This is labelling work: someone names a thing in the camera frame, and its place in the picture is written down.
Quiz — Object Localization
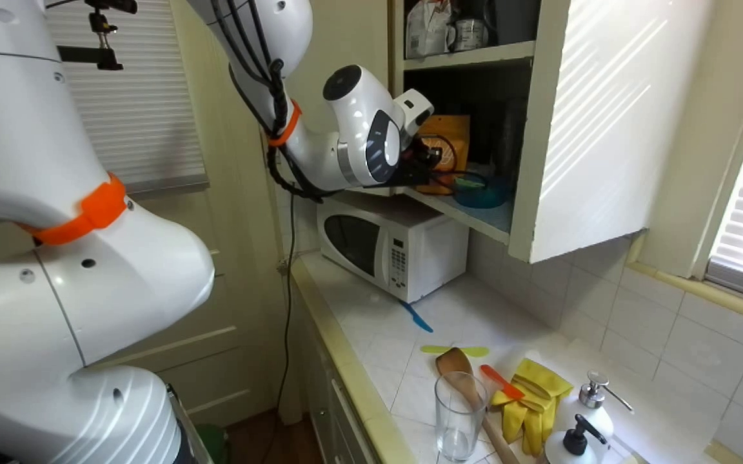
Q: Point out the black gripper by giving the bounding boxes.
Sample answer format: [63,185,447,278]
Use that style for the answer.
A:
[395,126,470,190]

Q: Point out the orange sachet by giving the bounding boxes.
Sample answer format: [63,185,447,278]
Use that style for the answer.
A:
[414,113,472,195]

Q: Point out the cream cabinet door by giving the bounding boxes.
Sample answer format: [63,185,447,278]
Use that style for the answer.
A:
[288,0,395,199]
[508,0,718,265]

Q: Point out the cream lower cabinet drawers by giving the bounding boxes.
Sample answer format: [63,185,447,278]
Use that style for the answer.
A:
[288,287,381,464]

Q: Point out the teal bowl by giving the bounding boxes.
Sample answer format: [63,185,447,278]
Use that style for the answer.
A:
[452,169,508,211]

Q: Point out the white microwave oven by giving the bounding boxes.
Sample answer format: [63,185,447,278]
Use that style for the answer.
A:
[314,190,472,304]

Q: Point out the white mug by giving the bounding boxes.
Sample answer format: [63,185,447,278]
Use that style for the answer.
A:
[452,15,492,51]

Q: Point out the blue plastic utensil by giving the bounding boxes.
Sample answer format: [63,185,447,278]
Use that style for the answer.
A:
[398,300,435,334]

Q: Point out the dark container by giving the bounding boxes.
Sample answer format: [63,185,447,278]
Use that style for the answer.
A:
[491,0,543,47]

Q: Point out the yellow-green plastic utensil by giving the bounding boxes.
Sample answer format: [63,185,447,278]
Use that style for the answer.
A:
[419,343,492,362]

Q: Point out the wooden spoon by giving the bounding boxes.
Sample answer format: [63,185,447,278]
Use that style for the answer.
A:
[433,345,523,464]

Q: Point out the yellow sponge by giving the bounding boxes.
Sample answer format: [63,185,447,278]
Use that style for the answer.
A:
[510,358,576,400]

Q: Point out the clear drinking glass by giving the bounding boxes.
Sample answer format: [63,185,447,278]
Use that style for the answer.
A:
[430,376,488,464]

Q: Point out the yellow rubber gloves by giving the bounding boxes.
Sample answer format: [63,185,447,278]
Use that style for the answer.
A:
[488,376,559,459]

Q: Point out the cream panel door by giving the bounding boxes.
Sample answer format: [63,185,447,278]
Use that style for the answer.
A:
[103,184,296,427]

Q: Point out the soap dispenser with silver pump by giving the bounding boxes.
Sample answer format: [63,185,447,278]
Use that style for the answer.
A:
[576,372,638,440]

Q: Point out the soap dispenser with black pump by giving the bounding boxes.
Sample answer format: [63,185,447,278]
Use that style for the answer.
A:
[545,413,615,464]

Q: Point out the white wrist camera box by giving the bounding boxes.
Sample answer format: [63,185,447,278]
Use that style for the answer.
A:
[393,88,435,131]

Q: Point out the cream open wall cabinet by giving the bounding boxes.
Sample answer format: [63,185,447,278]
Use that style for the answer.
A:
[388,0,562,265]

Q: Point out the black power cord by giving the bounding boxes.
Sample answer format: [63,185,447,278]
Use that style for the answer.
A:
[270,190,303,416]

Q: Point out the orange handled tool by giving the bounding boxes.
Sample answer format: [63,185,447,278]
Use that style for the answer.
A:
[477,364,530,405]

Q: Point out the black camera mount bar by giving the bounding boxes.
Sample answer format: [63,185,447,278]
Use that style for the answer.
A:
[45,0,139,72]

